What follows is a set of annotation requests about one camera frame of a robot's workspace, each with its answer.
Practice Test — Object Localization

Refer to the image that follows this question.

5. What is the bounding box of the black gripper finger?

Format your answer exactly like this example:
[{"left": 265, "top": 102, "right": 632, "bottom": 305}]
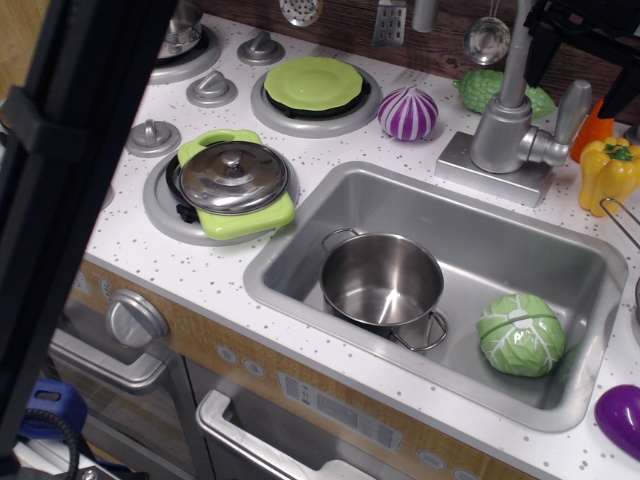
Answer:
[
  {"left": 598, "top": 44, "right": 639, "bottom": 119},
  {"left": 525, "top": 21, "right": 561, "bottom": 87}
]

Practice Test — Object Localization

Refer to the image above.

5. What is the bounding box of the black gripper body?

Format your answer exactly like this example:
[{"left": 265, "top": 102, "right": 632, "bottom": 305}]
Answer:
[{"left": 525, "top": 0, "right": 639, "bottom": 46}]

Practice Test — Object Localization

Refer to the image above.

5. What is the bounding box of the silver faucet lever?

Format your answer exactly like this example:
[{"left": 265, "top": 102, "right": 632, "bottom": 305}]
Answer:
[{"left": 554, "top": 79, "right": 592, "bottom": 145}]

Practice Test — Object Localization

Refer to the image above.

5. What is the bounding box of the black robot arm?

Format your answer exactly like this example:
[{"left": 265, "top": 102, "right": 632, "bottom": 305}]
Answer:
[{"left": 1, "top": 1, "right": 639, "bottom": 440}]

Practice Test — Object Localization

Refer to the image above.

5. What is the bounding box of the orange toy carrot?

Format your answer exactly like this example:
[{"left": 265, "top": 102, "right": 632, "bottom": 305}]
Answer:
[{"left": 570, "top": 99, "right": 614, "bottom": 163}]

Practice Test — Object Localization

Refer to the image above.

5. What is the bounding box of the hanging metal ladle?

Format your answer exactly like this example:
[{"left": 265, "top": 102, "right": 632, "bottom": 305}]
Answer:
[{"left": 463, "top": 0, "right": 511, "bottom": 66}]

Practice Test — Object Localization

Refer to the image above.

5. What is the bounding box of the yellow toy bell pepper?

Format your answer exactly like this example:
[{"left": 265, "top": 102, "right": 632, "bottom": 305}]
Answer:
[{"left": 579, "top": 137, "right": 639, "bottom": 217}]

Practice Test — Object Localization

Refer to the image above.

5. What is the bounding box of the green toy bitter gourd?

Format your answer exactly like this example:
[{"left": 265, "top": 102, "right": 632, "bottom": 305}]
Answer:
[{"left": 452, "top": 70, "right": 557, "bottom": 119}]

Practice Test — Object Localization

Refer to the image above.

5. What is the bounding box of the silver toy faucet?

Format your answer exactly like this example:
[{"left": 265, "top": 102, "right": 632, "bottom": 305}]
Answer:
[{"left": 435, "top": 1, "right": 572, "bottom": 208}]

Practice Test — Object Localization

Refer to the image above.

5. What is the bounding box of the purple striped toy onion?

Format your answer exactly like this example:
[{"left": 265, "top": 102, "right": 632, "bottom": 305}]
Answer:
[{"left": 378, "top": 86, "right": 439, "bottom": 141}]

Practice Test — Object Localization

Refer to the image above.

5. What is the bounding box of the hanging metal spatula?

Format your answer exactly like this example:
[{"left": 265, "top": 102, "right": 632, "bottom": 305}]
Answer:
[{"left": 372, "top": 0, "right": 407, "bottom": 48}]

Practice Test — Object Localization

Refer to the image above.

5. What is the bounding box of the silver sink basin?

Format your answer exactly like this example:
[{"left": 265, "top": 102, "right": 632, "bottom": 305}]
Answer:
[{"left": 244, "top": 162, "right": 628, "bottom": 432}]

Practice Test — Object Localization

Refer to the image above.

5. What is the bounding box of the back right burner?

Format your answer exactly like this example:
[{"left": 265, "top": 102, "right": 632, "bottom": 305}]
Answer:
[{"left": 250, "top": 67, "right": 382, "bottom": 139}]

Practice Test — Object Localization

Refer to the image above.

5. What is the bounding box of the burner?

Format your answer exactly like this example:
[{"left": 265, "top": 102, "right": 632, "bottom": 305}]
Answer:
[
  {"left": 148, "top": 26, "right": 221, "bottom": 85},
  {"left": 250, "top": 67, "right": 382, "bottom": 139},
  {"left": 143, "top": 154, "right": 299, "bottom": 246}
]

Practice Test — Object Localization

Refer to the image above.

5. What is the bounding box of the green round plate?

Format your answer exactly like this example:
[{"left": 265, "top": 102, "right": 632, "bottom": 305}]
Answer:
[{"left": 263, "top": 57, "right": 364, "bottom": 112}]

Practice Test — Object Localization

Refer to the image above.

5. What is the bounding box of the hanging slotted spoon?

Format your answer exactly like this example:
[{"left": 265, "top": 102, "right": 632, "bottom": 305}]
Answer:
[{"left": 279, "top": 0, "right": 323, "bottom": 28}]

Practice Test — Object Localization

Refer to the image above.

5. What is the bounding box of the green toy cabbage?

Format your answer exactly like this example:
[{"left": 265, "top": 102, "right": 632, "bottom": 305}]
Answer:
[{"left": 476, "top": 293, "right": 566, "bottom": 378}]

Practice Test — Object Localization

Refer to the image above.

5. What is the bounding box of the silver stove knob back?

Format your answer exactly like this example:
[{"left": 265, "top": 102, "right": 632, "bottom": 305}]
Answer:
[{"left": 237, "top": 31, "right": 285, "bottom": 66}]

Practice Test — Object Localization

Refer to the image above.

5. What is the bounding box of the silver stove knob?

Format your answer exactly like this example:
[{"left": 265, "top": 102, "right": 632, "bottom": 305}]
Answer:
[
  {"left": 125, "top": 119, "right": 181, "bottom": 158},
  {"left": 186, "top": 70, "right": 238, "bottom": 108},
  {"left": 237, "top": 31, "right": 285, "bottom": 66}
]

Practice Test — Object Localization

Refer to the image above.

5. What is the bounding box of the stainless steel pot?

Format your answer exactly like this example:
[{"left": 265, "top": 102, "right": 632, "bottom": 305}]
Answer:
[{"left": 318, "top": 228, "right": 448, "bottom": 352}]

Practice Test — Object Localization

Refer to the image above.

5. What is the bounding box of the purple toy eggplant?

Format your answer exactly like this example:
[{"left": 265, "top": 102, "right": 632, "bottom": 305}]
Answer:
[{"left": 594, "top": 384, "right": 639, "bottom": 460}]

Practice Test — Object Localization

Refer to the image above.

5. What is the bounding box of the silver stove knob middle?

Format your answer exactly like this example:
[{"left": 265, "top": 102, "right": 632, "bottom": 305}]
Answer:
[{"left": 186, "top": 70, "right": 238, "bottom": 108}]

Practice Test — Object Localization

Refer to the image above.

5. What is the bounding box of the steel pot lid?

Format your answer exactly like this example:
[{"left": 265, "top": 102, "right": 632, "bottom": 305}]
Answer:
[{"left": 178, "top": 140, "right": 290, "bottom": 215}]

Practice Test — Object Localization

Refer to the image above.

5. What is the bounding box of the small steel pot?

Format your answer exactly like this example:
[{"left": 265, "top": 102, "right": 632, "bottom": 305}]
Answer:
[{"left": 157, "top": 0, "right": 203, "bottom": 59}]

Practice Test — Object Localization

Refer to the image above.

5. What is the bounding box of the back left burner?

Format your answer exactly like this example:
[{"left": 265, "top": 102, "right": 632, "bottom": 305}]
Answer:
[{"left": 148, "top": 26, "right": 221, "bottom": 85}]

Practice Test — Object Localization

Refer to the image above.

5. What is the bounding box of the green cutting board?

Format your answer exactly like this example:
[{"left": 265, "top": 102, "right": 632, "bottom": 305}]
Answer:
[{"left": 178, "top": 130, "right": 295, "bottom": 241}]

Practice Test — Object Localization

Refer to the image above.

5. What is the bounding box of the silver stove knob front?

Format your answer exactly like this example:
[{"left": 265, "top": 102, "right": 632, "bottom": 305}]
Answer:
[{"left": 125, "top": 119, "right": 181, "bottom": 158}]

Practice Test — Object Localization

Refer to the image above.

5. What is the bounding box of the front right burner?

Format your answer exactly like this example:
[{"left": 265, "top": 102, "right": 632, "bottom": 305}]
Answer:
[{"left": 143, "top": 154, "right": 299, "bottom": 246}]

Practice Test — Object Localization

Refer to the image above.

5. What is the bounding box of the silver oven dial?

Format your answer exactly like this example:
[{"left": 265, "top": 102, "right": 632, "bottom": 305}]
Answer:
[{"left": 105, "top": 289, "right": 169, "bottom": 348}]

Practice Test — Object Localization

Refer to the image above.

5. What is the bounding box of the blue plastic device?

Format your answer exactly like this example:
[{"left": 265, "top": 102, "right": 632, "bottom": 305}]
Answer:
[{"left": 19, "top": 378, "right": 88, "bottom": 440}]

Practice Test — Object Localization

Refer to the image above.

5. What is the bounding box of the hanging silver handle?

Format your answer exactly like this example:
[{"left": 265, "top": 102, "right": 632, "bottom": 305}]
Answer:
[{"left": 412, "top": 0, "right": 440, "bottom": 33}]

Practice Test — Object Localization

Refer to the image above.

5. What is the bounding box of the wire basket handle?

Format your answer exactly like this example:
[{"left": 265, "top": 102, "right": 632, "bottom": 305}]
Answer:
[{"left": 599, "top": 197, "right": 639, "bottom": 247}]

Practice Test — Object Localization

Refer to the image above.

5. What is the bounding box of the silver dishwasher handle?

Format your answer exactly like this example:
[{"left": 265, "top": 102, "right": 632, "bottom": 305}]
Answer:
[{"left": 195, "top": 390, "right": 372, "bottom": 480}]

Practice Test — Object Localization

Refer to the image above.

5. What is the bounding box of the silver oven door handle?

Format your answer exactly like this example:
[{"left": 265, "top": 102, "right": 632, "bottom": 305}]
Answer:
[{"left": 50, "top": 329, "right": 168, "bottom": 395}]

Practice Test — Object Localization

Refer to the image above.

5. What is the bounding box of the black coiled cable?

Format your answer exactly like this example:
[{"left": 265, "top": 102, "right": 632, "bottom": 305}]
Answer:
[{"left": 23, "top": 408, "right": 84, "bottom": 480}]

